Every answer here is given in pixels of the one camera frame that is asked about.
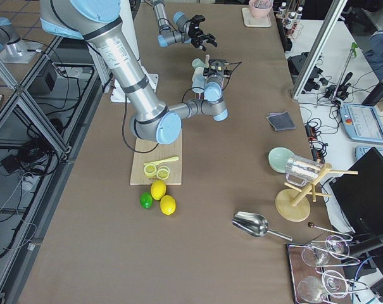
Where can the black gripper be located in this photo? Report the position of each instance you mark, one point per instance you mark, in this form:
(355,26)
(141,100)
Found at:
(207,71)
(194,32)

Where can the mint green plastic cup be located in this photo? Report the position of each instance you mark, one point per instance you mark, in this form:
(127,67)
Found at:
(198,63)

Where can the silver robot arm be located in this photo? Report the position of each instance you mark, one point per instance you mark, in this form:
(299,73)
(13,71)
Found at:
(182,29)
(100,23)

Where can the white plastic cup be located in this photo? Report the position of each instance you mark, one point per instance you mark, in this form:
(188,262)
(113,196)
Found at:
(198,72)

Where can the beige tray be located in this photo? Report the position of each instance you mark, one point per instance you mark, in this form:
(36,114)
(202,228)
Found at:
(256,22)

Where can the pink bowl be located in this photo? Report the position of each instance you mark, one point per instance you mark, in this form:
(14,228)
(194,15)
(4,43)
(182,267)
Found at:
(260,8)

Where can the grey folded cloth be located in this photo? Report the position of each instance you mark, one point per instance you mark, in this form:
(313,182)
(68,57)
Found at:
(280,121)

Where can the yellow plastic knife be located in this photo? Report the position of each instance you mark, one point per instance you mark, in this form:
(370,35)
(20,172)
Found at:
(165,160)

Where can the wooden cutting board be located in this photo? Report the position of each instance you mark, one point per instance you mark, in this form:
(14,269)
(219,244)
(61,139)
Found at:
(162,151)

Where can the green ceramic bowl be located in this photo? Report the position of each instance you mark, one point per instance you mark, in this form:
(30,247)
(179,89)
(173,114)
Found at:
(278,157)

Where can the lemon slice left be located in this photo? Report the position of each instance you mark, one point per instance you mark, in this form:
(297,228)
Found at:
(150,170)

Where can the clear glass mug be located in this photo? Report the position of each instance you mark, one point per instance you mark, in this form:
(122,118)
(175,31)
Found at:
(301,170)

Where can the yellow lemon upper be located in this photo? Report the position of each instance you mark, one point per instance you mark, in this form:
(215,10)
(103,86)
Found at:
(158,189)

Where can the yellow lemon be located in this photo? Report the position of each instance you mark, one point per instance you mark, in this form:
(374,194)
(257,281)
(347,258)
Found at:
(158,189)
(168,205)

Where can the yellow lemon lower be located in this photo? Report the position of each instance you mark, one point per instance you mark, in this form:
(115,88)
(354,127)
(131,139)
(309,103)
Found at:
(168,205)

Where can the green lime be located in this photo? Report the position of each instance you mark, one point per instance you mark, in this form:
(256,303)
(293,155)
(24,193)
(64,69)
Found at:
(146,200)

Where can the blue teach pendant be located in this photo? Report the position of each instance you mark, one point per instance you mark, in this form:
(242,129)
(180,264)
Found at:
(362,150)
(362,123)

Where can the wooden mug tree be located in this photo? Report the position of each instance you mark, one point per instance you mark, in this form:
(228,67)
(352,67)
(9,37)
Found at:
(292,203)

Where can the metal scoop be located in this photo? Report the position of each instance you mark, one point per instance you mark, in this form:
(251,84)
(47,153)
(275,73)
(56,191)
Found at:
(255,225)

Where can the black monitor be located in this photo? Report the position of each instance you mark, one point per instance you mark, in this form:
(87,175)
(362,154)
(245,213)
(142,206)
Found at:
(361,196)

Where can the wine glass rack tray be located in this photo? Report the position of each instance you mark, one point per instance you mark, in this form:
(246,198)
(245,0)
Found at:
(317,274)

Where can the white wire cup rack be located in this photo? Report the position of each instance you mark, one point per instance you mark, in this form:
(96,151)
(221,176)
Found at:
(211,90)

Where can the aluminium frame post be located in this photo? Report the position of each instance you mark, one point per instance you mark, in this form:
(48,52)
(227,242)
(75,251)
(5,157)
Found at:
(328,24)

